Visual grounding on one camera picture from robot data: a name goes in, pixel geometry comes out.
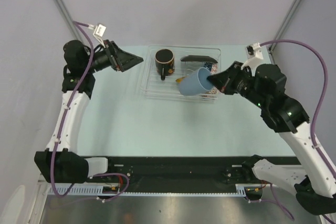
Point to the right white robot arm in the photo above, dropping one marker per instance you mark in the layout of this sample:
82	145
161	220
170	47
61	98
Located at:
314	188

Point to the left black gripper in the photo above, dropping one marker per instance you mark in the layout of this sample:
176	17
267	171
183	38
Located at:
120	60

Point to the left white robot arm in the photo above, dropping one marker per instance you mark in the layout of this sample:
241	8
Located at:
59	162

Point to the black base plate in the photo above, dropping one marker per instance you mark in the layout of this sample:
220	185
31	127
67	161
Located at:
190	172

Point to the black floral square plate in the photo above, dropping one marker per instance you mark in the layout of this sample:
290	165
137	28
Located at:
198	58

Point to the red black mug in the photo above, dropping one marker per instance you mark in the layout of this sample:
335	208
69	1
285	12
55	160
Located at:
164	62

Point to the red white patterned bowl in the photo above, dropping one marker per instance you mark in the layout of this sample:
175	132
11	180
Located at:
213	91

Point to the white slotted cable duct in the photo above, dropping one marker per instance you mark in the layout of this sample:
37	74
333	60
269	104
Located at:
109	190

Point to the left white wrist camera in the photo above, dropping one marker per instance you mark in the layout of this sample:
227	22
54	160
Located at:
98	32

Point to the blue white patterned bowl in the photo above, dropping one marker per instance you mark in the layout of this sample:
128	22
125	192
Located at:
208	65

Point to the yellow round saucer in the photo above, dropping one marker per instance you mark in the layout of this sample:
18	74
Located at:
179	80

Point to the white wire dish rack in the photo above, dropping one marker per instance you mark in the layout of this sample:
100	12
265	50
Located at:
154	87

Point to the light blue cup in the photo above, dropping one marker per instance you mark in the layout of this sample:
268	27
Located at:
195	83

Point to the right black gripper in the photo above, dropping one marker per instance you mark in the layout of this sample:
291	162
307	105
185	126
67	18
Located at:
221	80

